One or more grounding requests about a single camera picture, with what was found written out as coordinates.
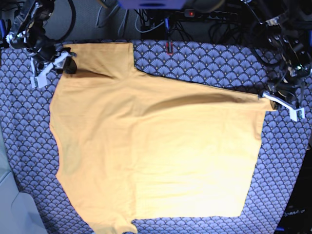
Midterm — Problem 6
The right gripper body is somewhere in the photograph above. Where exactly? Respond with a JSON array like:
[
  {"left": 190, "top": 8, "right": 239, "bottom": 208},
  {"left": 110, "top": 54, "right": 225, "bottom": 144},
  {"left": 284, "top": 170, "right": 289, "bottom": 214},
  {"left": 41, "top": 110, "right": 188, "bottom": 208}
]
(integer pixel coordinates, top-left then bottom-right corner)
[{"left": 34, "top": 45, "right": 71, "bottom": 72}]

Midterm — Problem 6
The blue fan-patterned tablecloth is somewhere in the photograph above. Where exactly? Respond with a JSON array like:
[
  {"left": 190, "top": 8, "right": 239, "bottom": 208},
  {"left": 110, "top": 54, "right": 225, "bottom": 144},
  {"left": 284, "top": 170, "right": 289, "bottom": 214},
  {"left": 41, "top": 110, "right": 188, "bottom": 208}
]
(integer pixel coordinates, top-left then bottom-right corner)
[{"left": 0, "top": 40, "right": 312, "bottom": 234}]

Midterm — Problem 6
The black OpenArm box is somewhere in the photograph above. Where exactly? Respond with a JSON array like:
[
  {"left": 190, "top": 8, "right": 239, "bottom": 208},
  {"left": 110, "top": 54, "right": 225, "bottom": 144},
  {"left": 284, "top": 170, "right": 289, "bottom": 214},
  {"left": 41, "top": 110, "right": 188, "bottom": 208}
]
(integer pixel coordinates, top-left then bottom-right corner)
[{"left": 275, "top": 146, "right": 312, "bottom": 234}]

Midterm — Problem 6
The yellow T-shirt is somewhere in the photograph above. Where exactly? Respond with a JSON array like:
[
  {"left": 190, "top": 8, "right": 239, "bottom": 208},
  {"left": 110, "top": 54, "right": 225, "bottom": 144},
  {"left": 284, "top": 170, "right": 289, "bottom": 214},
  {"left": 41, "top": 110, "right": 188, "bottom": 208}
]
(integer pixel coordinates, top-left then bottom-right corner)
[{"left": 50, "top": 43, "right": 273, "bottom": 234}]

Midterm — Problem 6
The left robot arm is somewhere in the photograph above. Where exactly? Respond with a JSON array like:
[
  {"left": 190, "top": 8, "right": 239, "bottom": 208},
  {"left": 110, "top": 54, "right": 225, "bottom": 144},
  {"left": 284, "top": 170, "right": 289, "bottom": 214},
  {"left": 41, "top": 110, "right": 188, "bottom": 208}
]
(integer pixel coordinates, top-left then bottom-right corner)
[{"left": 243, "top": 0, "right": 312, "bottom": 114}]

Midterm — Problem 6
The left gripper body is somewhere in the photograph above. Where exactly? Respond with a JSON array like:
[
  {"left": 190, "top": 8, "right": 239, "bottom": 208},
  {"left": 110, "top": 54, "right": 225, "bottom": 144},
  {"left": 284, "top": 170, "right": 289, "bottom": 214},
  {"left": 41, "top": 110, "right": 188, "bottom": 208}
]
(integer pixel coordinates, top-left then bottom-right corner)
[{"left": 270, "top": 73, "right": 307, "bottom": 105}]

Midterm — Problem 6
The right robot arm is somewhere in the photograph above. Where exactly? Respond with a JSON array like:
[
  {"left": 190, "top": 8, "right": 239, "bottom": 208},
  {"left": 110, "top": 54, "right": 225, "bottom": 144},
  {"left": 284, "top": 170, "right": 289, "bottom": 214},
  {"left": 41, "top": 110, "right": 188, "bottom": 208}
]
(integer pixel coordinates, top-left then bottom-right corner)
[{"left": 5, "top": 0, "right": 77, "bottom": 76}]

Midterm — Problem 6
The red and black clamp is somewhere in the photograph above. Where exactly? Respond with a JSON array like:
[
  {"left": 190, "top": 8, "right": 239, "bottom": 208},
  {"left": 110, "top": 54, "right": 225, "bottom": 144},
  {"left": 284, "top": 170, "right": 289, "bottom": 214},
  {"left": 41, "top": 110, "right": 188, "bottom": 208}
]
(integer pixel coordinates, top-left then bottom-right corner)
[{"left": 165, "top": 41, "right": 174, "bottom": 55}]

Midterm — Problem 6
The white plastic bin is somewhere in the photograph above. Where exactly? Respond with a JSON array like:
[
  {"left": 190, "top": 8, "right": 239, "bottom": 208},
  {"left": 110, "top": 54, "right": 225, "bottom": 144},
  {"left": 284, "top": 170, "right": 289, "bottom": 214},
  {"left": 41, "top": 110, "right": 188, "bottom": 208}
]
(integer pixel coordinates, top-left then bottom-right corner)
[{"left": 0, "top": 138, "right": 48, "bottom": 234}]

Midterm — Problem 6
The black power strip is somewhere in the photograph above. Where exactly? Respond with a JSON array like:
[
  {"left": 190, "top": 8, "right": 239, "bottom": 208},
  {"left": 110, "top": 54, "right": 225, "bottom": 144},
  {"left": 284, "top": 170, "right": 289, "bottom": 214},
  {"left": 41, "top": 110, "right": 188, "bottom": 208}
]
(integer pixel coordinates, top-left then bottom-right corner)
[{"left": 182, "top": 9, "right": 239, "bottom": 21}]

